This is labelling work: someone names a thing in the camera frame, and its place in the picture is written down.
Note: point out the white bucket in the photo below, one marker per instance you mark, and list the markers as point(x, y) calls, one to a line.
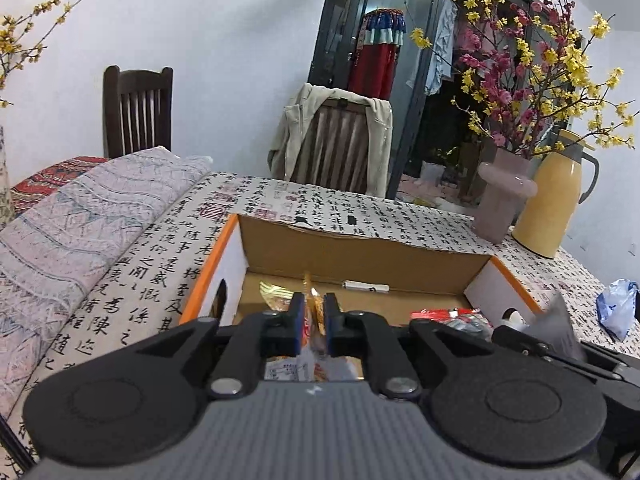
point(432, 171)

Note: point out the orange chip packet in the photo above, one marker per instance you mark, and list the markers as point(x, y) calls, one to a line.
point(314, 320)

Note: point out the thin yellow flower sprigs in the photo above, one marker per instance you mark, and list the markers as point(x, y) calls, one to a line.
point(6, 37)

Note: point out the brown slatted wooden chair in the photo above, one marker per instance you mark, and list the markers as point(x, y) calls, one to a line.
point(335, 145)

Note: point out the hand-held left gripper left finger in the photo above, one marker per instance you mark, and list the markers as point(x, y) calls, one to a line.
point(298, 320)

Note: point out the light blue hanging shirt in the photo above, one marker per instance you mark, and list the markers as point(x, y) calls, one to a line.
point(442, 35)

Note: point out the pale geometric patterned blanket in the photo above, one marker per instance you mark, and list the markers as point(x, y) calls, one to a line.
point(75, 240)

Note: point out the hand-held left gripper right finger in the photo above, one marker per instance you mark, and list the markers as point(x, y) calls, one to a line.
point(329, 320)

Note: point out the white paper strip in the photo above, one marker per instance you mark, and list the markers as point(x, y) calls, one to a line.
point(365, 286)

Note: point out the white grey snack packet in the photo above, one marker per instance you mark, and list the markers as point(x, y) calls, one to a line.
point(557, 325)

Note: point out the dark glass door frame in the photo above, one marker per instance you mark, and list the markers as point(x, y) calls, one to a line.
point(325, 35)

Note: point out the floral ceramic vase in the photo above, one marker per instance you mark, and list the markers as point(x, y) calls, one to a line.
point(3, 175)

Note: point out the chair with beige jacket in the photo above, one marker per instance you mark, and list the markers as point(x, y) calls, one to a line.
point(295, 130)

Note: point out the yellow and pink blossom branches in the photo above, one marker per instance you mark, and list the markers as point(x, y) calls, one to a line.
point(500, 60)

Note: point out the blue plastic bag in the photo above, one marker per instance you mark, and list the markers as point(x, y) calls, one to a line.
point(617, 305)

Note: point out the orange cardboard box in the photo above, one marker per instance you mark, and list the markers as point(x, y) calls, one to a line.
point(350, 260)

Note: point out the pink mushroom-shaped vase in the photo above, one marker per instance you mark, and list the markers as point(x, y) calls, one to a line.
point(500, 200)

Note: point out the red silver snack packet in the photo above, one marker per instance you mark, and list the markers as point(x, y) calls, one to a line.
point(440, 316)

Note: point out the dark wooden chair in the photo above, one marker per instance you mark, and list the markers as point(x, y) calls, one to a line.
point(137, 110)

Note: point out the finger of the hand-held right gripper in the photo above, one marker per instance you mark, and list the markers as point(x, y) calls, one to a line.
point(525, 342)

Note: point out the yellow thermos jug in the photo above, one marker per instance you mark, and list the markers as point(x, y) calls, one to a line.
point(550, 200)

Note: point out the red and blue hanging garment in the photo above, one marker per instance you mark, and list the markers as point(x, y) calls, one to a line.
point(375, 70)

